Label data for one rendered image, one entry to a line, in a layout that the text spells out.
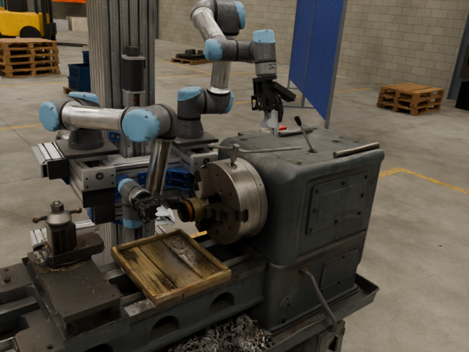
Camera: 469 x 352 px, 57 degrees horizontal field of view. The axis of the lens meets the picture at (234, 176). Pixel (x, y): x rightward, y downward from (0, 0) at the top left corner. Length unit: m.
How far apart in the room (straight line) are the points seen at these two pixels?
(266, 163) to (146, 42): 0.88
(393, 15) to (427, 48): 1.31
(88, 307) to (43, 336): 0.14
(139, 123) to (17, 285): 0.65
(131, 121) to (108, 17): 0.68
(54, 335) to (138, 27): 1.37
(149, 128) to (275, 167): 0.47
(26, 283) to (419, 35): 11.65
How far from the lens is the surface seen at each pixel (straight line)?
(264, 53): 1.52
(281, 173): 1.55
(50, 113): 1.80
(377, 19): 13.07
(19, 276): 1.60
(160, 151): 1.71
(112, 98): 2.14
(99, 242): 1.50
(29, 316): 1.54
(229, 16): 1.95
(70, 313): 1.31
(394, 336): 2.91
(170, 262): 1.63
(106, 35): 2.08
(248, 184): 1.53
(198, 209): 1.53
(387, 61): 12.84
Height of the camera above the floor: 1.78
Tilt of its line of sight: 22 degrees down
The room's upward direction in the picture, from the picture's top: 4 degrees clockwise
